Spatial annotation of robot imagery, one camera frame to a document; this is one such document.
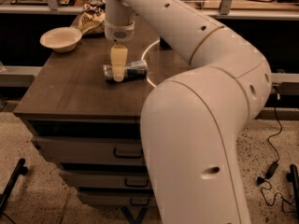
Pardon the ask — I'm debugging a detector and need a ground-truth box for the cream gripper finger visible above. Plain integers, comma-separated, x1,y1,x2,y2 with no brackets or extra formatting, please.
110,44,128,82

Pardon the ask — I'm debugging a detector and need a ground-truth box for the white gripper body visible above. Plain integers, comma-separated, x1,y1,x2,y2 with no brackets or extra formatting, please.
104,19,135,44

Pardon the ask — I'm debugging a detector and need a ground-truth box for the redbull can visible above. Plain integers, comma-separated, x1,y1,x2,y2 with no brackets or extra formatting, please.
103,60,148,82

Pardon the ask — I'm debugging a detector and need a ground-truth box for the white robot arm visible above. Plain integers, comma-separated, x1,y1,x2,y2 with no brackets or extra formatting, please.
106,0,272,224

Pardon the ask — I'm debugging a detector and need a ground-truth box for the blue pepsi can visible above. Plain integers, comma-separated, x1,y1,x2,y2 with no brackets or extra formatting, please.
160,38,171,50

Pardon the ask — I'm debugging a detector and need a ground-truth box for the crumpled chip bag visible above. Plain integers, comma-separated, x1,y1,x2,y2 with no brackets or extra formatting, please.
78,0,106,35

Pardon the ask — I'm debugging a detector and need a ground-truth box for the white bowl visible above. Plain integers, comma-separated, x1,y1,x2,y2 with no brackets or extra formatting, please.
39,27,82,53

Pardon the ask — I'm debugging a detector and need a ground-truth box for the grey drawer cabinet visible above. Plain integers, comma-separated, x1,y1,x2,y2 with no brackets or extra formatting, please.
14,18,190,196

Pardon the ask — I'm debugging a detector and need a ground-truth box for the top drawer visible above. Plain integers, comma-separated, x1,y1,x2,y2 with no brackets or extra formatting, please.
32,136,145,166

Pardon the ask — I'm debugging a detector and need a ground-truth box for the drawer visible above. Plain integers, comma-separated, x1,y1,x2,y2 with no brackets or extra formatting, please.
32,136,145,166
78,192,157,207
60,171,151,190

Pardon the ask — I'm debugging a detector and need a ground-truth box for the middle drawer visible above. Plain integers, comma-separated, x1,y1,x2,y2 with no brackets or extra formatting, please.
60,171,151,190

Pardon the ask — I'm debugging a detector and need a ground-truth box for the bottom drawer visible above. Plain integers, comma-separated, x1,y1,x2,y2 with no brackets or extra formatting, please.
78,192,157,207

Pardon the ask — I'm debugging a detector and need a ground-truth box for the black stand leg left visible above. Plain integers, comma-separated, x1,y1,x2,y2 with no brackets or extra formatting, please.
0,158,28,214

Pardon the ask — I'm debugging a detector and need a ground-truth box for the black stand leg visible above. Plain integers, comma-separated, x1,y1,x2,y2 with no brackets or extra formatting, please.
286,164,299,220
0,158,28,214

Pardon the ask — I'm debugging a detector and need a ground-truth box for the black stand leg right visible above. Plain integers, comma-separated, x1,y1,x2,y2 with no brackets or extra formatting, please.
286,164,299,220

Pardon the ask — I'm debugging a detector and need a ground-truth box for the metal shelf rail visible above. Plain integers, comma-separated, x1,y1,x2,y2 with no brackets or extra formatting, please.
0,0,299,21

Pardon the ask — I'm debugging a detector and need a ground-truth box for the black power cable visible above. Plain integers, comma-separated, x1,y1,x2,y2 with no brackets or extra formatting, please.
256,91,297,215

